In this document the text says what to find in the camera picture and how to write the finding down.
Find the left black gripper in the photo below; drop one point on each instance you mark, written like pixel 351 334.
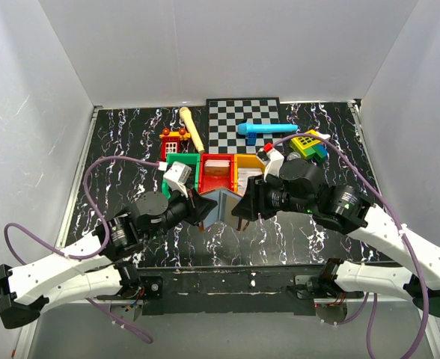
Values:
pixel 198 207

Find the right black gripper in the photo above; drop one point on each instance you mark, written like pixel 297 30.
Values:
pixel 249 205

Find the brown leather card holder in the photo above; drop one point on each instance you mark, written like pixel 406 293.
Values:
pixel 222 209

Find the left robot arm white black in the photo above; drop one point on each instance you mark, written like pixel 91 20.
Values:
pixel 95 264

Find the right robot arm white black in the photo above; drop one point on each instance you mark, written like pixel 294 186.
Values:
pixel 416 275

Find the cards in yellow bin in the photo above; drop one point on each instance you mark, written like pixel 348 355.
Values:
pixel 243 175

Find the card stack in red bin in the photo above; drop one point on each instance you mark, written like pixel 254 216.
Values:
pixel 217 167

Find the red plastic bin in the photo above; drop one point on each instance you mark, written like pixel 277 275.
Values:
pixel 209 183

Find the yellow plastic bin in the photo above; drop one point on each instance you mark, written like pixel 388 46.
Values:
pixel 245 161

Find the green plastic bin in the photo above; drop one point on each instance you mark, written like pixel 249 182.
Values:
pixel 193 160

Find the small blue toy block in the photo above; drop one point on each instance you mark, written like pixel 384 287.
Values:
pixel 251 139

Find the black silver microphone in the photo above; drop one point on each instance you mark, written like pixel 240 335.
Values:
pixel 293 155

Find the red toy block house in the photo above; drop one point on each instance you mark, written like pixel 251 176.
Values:
pixel 171 141

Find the blue toy microphone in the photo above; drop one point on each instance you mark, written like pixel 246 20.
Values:
pixel 245 128

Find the yellow green block toy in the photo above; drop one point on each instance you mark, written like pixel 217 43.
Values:
pixel 309 148

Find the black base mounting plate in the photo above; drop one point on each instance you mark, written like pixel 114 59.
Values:
pixel 231 289

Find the checkered chess board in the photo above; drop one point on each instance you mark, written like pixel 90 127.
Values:
pixel 226 114

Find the beige toy microphone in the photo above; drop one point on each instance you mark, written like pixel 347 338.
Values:
pixel 186 116

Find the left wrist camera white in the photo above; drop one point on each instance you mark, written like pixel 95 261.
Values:
pixel 176 177

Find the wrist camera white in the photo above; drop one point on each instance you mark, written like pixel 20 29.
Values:
pixel 176 177
pixel 272 159

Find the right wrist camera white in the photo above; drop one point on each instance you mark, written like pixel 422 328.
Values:
pixel 272 159

